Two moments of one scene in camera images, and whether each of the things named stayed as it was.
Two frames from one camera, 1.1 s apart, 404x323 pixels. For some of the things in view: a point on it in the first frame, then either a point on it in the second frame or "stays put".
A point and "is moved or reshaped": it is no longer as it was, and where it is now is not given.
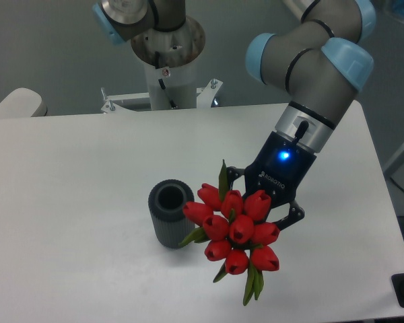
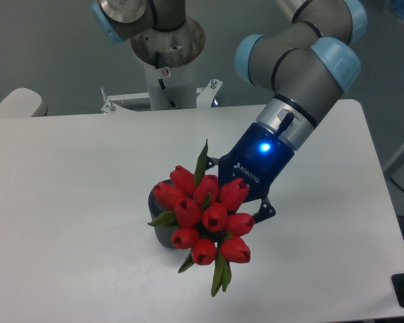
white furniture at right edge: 402,169 stays put
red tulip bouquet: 236,235 is moved or reshaped
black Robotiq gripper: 281,169 -> 259,158
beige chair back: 22,102 stays put
